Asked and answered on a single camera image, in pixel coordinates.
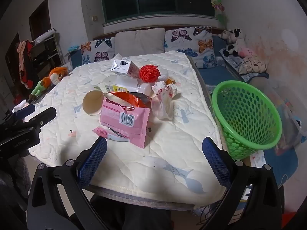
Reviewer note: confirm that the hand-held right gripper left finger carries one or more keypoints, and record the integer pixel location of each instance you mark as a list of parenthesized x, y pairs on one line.
[(94, 159)]

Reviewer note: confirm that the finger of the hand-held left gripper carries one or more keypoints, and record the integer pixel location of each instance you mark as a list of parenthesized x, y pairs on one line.
[(26, 110), (43, 116)]

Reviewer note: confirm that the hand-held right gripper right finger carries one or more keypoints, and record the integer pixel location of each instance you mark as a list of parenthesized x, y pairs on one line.
[(217, 163)]

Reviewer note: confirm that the small pink packet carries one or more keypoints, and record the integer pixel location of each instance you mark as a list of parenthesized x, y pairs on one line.
[(100, 131)]

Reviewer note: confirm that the green plastic basket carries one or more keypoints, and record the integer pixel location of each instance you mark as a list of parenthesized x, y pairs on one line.
[(242, 122)]

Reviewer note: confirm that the large pink snack packet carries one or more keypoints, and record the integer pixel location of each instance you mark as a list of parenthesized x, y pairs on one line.
[(134, 129)]

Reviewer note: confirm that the paper cup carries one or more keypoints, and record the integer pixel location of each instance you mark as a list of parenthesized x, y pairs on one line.
[(92, 100)]

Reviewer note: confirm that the orange snack packet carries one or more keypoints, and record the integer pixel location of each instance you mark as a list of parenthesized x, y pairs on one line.
[(130, 99)]

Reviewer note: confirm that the clear plastic cup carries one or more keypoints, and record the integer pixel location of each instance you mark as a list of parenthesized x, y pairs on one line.
[(163, 107)]

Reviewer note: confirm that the round lidded cup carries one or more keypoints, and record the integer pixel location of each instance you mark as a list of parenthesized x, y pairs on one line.
[(134, 82)]

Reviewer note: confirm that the white red wrapper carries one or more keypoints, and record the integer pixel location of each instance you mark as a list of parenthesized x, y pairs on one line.
[(165, 88)]

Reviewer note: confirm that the small orange wrapper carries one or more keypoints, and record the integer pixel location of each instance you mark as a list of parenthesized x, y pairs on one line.
[(170, 81)]

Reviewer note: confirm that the white pink carton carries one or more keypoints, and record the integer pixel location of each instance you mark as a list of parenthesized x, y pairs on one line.
[(124, 67)]

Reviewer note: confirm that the red mesh ball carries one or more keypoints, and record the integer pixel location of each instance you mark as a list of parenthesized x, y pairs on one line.
[(148, 73)]

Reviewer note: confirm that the person's left forearm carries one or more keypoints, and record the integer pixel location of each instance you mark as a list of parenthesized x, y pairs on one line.
[(22, 177)]

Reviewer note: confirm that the orange plush toy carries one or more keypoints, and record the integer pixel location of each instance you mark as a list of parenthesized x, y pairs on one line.
[(56, 75)]

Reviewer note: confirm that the hanging clothes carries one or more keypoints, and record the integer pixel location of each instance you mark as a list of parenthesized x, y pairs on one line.
[(24, 62)]

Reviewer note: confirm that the white quilted blanket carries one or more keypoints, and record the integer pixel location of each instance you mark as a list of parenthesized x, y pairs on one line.
[(168, 148)]

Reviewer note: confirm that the metal shelf rack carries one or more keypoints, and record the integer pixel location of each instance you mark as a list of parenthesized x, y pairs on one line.
[(46, 52)]

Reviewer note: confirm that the blue floor rug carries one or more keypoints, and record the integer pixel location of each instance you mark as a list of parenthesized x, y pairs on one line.
[(280, 167)]

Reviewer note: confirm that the person's dark pants leg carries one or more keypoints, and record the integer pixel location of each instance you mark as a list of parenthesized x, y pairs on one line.
[(134, 215)]

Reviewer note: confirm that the teal cloth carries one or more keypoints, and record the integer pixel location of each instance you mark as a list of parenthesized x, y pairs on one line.
[(73, 48)]

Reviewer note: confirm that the small butterfly print pillow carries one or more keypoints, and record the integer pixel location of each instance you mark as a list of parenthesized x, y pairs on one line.
[(98, 50)]

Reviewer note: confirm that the blue bed sheet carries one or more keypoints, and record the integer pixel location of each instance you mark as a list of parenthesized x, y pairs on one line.
[(211, 74)]

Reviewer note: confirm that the pile of colourful toys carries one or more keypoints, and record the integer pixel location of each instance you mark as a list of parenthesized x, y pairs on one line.
[(287, 105)]

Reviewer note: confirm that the dark door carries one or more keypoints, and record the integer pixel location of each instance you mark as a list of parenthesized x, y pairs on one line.
[(39, 19)]

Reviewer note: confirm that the red plastic object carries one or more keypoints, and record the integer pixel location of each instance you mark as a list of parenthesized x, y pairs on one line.
[(290, 220)]

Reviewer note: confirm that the clear plastic storage bin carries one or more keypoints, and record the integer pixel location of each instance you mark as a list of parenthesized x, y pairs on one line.
[(283, 95)]

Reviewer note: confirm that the blue patterned folded blanket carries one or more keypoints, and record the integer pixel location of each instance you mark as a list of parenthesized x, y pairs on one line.
[(230, 60)]

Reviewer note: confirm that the spotted beige cloth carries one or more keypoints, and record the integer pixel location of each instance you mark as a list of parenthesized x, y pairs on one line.
[(253, 64)]

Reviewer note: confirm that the black white cow plush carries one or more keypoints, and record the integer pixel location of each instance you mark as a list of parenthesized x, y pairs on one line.
[(231, 49)]

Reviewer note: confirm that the pink plush toy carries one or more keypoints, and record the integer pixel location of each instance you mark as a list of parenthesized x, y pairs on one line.
[(247, 51)]

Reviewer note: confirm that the beige pillow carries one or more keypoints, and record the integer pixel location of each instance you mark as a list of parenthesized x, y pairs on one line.
[(139, 40)]

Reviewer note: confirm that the large butterfly print pillow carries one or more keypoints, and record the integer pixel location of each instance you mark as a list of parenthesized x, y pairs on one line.
[(187, 40)]

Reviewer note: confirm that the grey plush toy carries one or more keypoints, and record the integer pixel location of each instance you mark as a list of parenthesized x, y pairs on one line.
[(225, 34)]

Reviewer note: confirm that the dark window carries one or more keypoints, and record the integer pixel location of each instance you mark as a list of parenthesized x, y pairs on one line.
[(120, 4)]

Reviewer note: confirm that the wall flower decoration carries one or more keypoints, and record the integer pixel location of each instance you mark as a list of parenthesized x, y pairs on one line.
[(219, 7)]

